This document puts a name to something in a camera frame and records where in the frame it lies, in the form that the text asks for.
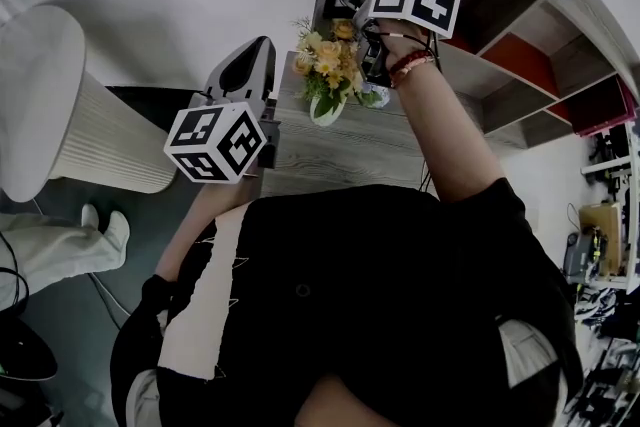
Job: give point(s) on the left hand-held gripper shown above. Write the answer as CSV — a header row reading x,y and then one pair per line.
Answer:
x,y
210,145

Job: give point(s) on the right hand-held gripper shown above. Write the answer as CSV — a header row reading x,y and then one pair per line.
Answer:
x,y
420,0

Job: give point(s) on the grey wooden wall shelf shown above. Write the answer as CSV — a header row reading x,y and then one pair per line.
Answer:
x,y
515,65

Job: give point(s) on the person's right forearm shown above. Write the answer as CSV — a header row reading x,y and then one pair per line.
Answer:
x,y
445,130

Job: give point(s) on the person's left forearm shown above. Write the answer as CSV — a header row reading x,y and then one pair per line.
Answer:
x,y
210,215

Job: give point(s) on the person's right hand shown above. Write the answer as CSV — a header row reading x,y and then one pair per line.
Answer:
x,y
407,46

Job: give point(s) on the yellow and blue flower bouquet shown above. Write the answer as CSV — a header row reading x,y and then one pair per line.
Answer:
x,y
330,60

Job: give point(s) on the person's black shirt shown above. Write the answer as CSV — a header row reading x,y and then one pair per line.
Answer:
x,y
375,305

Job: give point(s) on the wooden crate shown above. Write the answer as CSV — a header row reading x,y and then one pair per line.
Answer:
x,y
602,230

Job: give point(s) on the white curved workbench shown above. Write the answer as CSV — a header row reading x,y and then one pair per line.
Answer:
x,y
632,215

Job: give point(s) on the black and yellow device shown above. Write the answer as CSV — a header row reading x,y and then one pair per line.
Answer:
x,y
580,257

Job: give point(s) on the black round seat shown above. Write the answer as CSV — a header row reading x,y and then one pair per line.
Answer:
x,y
25,350

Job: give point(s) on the pile of sneakers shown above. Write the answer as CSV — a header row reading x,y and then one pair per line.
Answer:
x,y
605,312

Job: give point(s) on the white ribbed round pedestal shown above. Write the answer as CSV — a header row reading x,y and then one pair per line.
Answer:
x,y
115,140

